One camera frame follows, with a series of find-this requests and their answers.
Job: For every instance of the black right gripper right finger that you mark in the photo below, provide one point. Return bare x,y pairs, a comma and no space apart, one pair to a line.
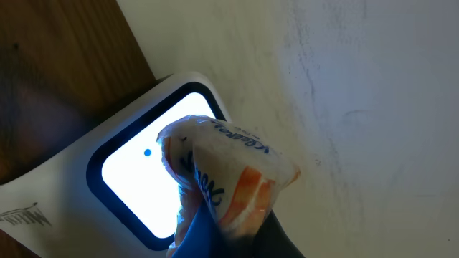
272,242

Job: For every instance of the orange tissue pack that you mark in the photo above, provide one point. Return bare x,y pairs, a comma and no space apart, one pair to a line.
232,172

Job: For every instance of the white barcode scanner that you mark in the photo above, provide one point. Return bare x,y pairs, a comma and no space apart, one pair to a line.
108,193

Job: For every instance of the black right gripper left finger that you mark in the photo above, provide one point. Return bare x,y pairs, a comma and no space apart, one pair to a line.
203,239

